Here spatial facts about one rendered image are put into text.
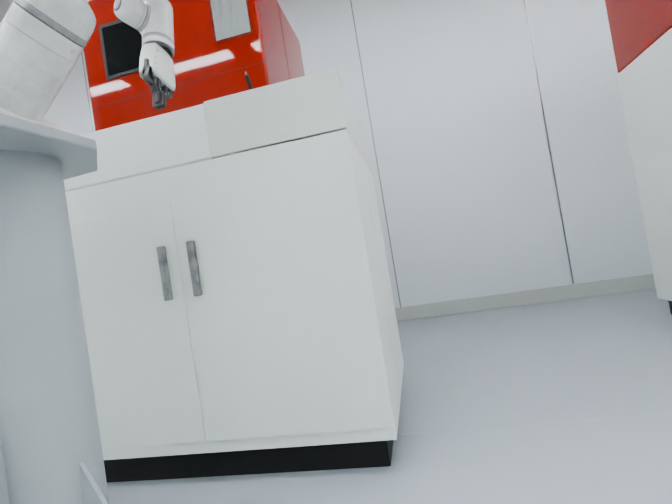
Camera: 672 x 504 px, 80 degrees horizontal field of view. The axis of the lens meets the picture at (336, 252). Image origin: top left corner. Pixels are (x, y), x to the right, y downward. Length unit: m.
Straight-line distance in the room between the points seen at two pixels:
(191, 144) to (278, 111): 0.24
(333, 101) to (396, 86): 2.28
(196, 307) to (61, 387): 0.34
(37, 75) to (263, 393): 0.81
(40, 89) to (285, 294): 0.64
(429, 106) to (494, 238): 1.08
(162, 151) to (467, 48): 2.64
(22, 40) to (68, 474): 0.78
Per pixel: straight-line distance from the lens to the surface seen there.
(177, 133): 1.15
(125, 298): 1.20
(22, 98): 0.99
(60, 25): 0.97
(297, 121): 1.02
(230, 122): 1.09
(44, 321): 0.90
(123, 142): 1.24
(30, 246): 0.91
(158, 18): 1.37
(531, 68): 3.40
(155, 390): 1.20
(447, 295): 3.07
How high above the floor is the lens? 0.51
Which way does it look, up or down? 1 degrees up
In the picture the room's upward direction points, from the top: 9 degrees counter-clockwise
